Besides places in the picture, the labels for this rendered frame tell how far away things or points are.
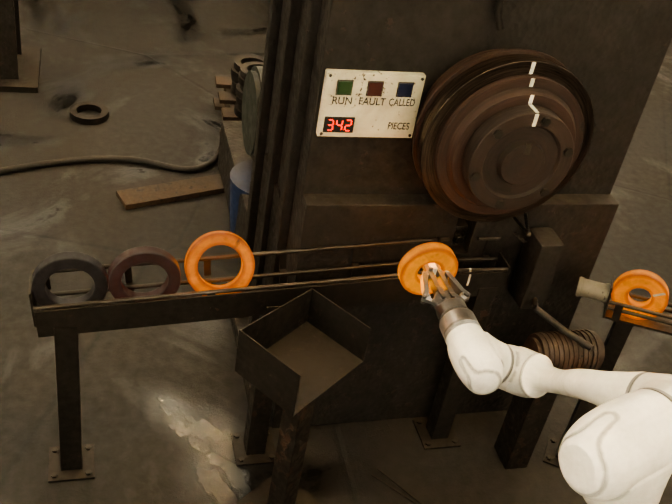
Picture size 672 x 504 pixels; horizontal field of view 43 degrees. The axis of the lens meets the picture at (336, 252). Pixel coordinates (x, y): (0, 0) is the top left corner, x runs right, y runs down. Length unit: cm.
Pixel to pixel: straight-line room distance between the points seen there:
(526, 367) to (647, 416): 59
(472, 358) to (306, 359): 48
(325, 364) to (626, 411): 96
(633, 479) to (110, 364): 200
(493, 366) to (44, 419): 151
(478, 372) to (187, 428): 120
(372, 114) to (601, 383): 94
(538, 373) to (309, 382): 56
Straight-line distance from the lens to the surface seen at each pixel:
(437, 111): 213
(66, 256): 222
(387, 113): 224
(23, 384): 299
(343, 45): 215
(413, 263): 217
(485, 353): 194
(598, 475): 142
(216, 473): 272
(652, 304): 262
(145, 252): 221
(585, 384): 172
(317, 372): 219
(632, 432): 144
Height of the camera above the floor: 210
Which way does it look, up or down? 35 degrees down
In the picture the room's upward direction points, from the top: 11 degrees clockwise
